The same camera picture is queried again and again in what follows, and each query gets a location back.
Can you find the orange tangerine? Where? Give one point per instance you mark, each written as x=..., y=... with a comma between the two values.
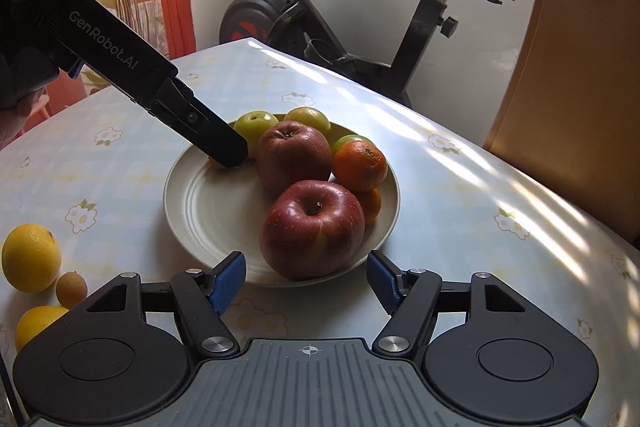
x=361, y=166
x=371, y=206

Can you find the person's left hand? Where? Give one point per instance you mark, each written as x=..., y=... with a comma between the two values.
x=12, y=119

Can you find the small green apple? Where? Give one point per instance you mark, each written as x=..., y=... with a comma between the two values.
x=255, y=127

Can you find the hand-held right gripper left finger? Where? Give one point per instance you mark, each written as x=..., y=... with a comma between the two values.
x=227, y=279

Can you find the black exercise bike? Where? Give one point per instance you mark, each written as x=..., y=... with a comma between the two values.
x=260, y=12

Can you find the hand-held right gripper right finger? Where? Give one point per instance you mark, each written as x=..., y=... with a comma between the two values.
x=381, y=279

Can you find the green citrus fruit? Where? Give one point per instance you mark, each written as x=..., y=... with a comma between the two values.
x=350, y=141

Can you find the yellow lemon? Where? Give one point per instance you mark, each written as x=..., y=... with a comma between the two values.
x=37, y=324
x=31, y=258

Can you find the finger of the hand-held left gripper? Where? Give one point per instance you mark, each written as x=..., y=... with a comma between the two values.
x=220, y=147

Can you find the cream round plate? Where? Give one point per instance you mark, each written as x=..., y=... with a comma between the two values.
x=215, y=217

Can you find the yellow-green citrus fruit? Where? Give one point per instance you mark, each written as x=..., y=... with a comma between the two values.
x=311, y=119

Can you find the red apple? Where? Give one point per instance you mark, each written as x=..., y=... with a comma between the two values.
x=295, y=157
x=312, y=232

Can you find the wooden cabinet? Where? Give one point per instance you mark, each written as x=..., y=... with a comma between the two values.
x=575, y=82

